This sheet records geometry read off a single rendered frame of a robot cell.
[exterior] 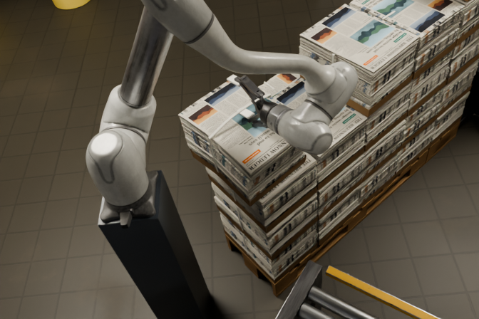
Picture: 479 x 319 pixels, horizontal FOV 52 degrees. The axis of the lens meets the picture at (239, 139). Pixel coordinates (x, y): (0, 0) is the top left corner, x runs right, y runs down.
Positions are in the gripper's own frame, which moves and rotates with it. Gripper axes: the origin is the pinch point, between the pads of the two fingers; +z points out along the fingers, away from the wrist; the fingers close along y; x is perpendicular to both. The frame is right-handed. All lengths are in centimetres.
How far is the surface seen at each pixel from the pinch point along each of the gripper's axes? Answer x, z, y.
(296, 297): -26, -46, 45
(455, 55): 109, -13, 42
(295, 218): 5, -10, 64
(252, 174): -13.5, -19.7, 15.7
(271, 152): -3.5, -18.5, 13.8
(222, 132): -10.3, -1.7, 9.2
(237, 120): -3.3, -0.9, 9.0
